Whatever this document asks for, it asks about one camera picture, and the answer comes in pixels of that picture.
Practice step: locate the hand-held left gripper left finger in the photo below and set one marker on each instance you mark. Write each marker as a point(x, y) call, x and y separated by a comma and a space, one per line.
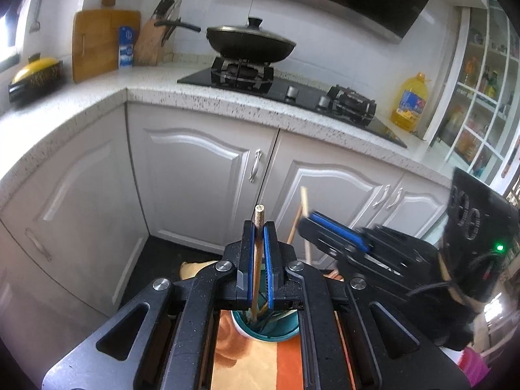
point(248, 260)

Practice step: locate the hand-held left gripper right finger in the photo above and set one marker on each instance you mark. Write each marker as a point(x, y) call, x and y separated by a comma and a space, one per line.
point(270, 260)

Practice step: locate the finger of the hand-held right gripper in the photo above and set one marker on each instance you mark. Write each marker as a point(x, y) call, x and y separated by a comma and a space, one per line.
point(321, 239)
point(341, 233)

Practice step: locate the brown wooden chopstick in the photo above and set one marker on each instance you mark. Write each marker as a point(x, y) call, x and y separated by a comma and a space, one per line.
point(295, 223)

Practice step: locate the long light wooden chopstick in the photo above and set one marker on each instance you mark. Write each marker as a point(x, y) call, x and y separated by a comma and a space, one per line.
point(305, 203)

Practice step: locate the floral utensil holder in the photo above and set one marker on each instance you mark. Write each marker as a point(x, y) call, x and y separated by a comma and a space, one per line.
point(260, 335)

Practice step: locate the grey cabinet door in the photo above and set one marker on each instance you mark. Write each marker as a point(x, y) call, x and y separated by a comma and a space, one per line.
point(195, 178)
point(325, 195)
point(69, 211)
point(418, 211)

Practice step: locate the orange printed blanket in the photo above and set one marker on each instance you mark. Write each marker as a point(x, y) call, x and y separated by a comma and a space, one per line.
point(243, 365)

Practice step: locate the yellow cooking oil bottle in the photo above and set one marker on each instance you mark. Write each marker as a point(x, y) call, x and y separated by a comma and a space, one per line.
point(410, 103)

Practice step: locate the black gas stove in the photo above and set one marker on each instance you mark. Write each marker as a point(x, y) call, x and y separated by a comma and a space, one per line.
point(284, 89)

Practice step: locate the white shelf cabinet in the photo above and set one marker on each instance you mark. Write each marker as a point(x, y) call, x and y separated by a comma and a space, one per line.
point(483, 101)

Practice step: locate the black wok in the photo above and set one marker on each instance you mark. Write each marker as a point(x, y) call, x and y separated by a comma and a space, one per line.
point(252, 50)

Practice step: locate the glass wok lid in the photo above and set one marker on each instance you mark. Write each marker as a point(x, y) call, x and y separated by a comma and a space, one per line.
point(252, 32)

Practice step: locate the wooden knife block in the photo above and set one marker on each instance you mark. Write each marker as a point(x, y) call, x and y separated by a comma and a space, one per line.
point(150, 44)

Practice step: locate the blue and white packet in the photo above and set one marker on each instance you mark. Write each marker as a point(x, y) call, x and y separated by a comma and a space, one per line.
point(126, 48)

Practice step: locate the wooden cutting board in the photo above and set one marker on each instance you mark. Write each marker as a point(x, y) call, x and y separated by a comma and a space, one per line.
point(101, 44)

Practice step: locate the yellow and black container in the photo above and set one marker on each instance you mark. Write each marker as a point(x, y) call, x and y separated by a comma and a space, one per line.
point(36, 75)

